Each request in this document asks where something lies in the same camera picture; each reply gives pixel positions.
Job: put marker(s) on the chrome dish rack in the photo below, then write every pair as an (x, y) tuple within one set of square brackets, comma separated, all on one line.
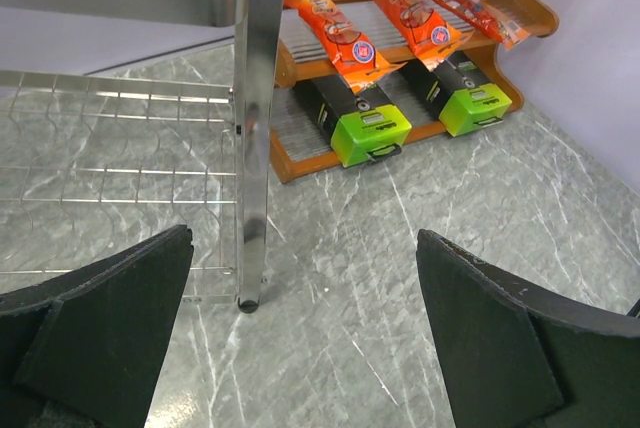
[(91, 165)]

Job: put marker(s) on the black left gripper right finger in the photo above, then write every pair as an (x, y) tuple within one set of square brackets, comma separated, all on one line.
[(514, 354)]

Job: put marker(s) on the black green razor box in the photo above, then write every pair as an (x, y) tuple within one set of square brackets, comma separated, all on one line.
[(360, 128), (457, 93)]

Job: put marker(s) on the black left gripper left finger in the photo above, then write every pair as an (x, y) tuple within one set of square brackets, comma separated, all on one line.
[(94, 339)]

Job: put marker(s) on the orange razor blister pack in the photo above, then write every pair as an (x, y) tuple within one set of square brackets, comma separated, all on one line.
[(490, 21)]

